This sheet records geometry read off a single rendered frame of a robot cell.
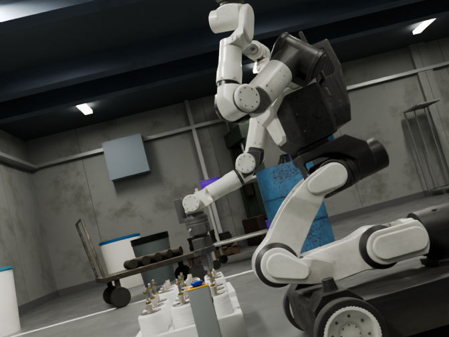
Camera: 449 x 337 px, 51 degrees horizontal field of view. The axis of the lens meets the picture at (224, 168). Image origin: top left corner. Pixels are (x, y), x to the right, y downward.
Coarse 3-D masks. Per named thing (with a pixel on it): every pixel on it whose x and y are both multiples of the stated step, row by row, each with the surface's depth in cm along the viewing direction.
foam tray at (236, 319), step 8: (232, 304) 183; (240, 312) 163; (224, 320) 162; (232, 320) 162; (240, 320) 162; (184, 328) 161; (192, 328) 161; (224, 328) 162; (232, 328) 162; (240, 328) 162; (136, 336) 170; (152, 336) 162; (160, 336) 161; (168, 336) 161; (176, 336) 161; (184, 336) 161; (192, 336) 161; (224, 336) 161; (232, 336) 161; (240, 336) 162; (248, 336) 162
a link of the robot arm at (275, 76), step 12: (276, 60) 140; (264, 72) 137; (276, 72) 137; (288, 72) 139; (252, 84) 135; (264, 84) 135; (276, 84) 136; (288, 84) 142; (240, 96) 128; (252, 96) 129; (264, 96) 132; (276, 96) 137; (240, 108) 128; (252, 108) 129; (264, 108) 132; (240, 120) 139
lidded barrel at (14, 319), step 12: (0, 276) 459; (12, 276) 476; (0, 288) 457; (12, 288) 470; (0, 300) 454; (12, 300) 466; (0, 312) 452; (12, 312) 462; (0, 324) 450; (12, 324) 459; (0, 336) 448
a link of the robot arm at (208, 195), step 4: (204, 188) 188; (208, 188) 184; (212, 188) 184; (200, 192) 190; (204, 192) 189; (208, 192) 183; (212, 192) 183; (196, 196) 190; (200, 196) 190; (204, 196) 189; (208, 196) 189; (212, 196) 183; (216, 196) 184; (200, 200) 190; (204, 200) 190; (208, 200) 189; (212, 200) 187; (204, 204) 190; (208, 204) 189
